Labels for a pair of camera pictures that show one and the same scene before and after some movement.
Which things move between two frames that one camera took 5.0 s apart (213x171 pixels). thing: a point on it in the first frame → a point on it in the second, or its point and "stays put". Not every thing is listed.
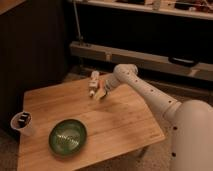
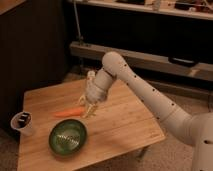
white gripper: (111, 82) → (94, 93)
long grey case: (146, 61) stays put
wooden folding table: (118, 125) stays put
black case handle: (184, 62) stays put
